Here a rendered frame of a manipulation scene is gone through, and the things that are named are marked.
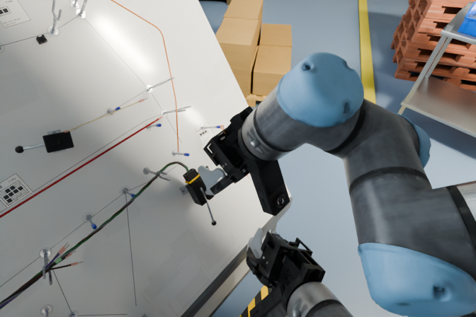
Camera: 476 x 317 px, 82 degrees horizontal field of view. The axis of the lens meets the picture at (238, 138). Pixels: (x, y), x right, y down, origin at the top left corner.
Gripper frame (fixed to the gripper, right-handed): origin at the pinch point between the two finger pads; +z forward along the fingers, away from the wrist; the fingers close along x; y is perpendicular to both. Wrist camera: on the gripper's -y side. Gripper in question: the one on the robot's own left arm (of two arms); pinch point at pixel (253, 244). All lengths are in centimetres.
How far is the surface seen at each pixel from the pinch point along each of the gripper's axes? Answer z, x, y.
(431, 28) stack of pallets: 146, -188, 167
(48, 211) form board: 11.9, 42.0, -6.6
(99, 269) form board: 12.2, 28.6, -18.2
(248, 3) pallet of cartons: 231, -37, 143
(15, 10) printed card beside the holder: 17, 59, 30
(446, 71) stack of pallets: 155, -238, 146
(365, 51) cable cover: 230, -194, 159
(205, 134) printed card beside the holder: 25.8, 12.1, 18.0
